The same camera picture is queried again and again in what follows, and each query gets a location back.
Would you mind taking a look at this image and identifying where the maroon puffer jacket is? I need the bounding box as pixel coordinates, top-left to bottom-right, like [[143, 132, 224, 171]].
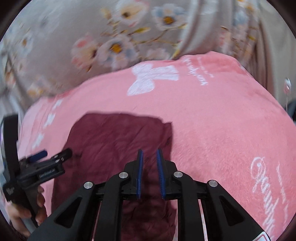
[[51, 113, 176, 240]]

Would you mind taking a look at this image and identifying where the person's left hand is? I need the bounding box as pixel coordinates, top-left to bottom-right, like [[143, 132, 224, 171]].
[[6, 186, 48, 237]]

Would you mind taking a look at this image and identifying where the pink plush blanket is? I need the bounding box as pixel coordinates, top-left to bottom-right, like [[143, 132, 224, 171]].
[[18, 52, 295, 240]]

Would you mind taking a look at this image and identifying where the grey floral bed sheet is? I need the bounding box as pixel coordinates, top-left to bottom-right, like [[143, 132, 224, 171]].
[[1, 1, 260, 111]]

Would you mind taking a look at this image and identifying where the beige curtain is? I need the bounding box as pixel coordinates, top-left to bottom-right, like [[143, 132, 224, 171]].
[[254, 13, 295, 105]]

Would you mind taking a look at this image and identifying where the pink round device with cord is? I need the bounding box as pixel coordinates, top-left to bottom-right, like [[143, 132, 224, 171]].
[[284, 78, 292, 112]]

